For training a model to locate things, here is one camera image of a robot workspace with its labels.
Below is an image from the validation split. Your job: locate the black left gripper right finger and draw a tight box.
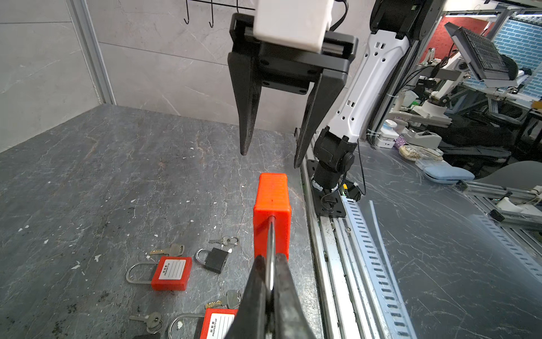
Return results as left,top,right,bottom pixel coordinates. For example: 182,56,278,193
273,254,316,338

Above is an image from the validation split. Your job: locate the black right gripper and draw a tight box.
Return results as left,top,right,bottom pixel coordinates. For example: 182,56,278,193
227,14,359,168

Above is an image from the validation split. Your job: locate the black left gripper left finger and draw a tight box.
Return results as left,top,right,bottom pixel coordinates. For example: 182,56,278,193
224,256,268,339

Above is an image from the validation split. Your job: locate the red padlock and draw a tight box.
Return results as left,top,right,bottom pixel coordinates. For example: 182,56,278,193
253,172,292,299
167,309,238,339
125,257,193,291

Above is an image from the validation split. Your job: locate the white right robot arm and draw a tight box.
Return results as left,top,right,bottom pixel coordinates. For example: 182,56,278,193
227,1,443,218

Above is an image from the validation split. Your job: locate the silver key on table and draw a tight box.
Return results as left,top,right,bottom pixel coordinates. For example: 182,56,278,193
128,312,163,334

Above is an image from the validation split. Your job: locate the brass key on table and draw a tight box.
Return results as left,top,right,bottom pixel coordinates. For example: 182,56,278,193
149,244,184,257

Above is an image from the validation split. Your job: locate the cluttered background workbench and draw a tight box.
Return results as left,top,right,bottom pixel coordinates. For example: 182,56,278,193
372,0,542,232

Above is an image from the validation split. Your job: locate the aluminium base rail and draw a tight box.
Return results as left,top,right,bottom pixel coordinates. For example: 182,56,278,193
301,160,374,338

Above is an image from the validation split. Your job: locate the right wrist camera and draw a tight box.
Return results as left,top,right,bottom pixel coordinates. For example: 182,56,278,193
253,0,334,53

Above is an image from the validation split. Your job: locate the small key ring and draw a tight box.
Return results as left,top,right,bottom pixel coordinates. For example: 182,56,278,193
208,235,241,249

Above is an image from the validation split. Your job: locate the slotted cable duct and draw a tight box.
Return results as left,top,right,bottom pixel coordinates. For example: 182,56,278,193
342,197,416,338

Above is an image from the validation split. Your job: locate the black wire hook rack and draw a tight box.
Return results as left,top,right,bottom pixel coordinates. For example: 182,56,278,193
183,0,255,28

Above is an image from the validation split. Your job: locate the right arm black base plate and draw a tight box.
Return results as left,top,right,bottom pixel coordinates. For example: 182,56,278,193
306,160,362,218

